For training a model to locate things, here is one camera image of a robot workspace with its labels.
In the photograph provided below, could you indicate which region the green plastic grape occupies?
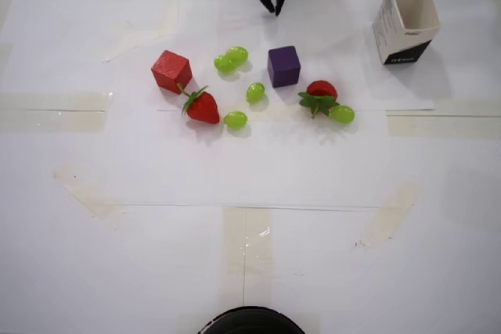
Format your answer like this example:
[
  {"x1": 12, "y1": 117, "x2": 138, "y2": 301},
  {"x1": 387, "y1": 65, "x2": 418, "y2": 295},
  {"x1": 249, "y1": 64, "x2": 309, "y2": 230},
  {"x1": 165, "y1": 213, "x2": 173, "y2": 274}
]
[
  {"x1": 222, "y1": 110, "x2": 249, "y2": 131},
  {"x1": 330, "y1": 105, "x2": 356, "y2": 124},
  {"x1": 225, "y1": 46, "x2": 250, "y2": 66},
  {"x1": 245, "y1": 82, "x2": 267, "y2": 105},
  {"x1": 213, "y1": 55, "x2": 236, "y2": 74}
]

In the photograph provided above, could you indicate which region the white and black carton box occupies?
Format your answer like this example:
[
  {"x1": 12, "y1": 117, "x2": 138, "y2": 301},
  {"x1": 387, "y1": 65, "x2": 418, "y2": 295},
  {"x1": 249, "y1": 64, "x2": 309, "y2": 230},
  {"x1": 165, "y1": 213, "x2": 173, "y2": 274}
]
[{"x1": 371, "y1": 0, "x2": 442, "y2": 66}]

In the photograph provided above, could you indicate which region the white paper sheet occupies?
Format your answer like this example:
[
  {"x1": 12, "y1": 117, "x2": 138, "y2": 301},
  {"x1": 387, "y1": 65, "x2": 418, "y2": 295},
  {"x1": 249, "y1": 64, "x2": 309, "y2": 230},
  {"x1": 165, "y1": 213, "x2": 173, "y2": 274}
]
[{"x1": 156, "y1": 0, "x2": 435, "y2": 112}]

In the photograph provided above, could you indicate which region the purple wooden cube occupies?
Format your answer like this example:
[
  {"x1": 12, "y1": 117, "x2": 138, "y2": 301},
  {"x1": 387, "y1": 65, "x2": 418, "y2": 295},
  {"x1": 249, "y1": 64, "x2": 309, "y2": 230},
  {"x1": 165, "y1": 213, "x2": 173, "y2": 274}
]
[{"x1": 267, "y1": 45, "x2": 301, "y2": 88}]

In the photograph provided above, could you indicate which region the red plastic strawberry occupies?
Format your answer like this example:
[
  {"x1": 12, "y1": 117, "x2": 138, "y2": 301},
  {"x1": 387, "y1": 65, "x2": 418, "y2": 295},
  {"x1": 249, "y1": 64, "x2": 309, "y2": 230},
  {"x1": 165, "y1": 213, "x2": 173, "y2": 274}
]
[
  {"x1": 176, "y1": 82, "x2": 221, "y2": 125},
  {"x1": 297, "y1": 80, "x2": 341, "y2": 120}
]

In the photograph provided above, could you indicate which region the red wooden cube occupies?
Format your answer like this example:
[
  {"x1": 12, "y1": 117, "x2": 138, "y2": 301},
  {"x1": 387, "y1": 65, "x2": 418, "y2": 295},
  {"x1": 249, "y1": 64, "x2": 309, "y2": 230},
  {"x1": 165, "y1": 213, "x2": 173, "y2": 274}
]
[{"x1": 150, "y1": 49, "x2": 193, "y2": 95}]

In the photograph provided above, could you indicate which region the black round object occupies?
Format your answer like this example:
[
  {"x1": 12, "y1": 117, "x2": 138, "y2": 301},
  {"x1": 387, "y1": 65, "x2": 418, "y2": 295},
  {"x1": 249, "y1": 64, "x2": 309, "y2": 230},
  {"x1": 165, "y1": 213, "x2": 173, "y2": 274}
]
[{"x1": 198, "y1": 305, "x2": 305, "y2": 334}]

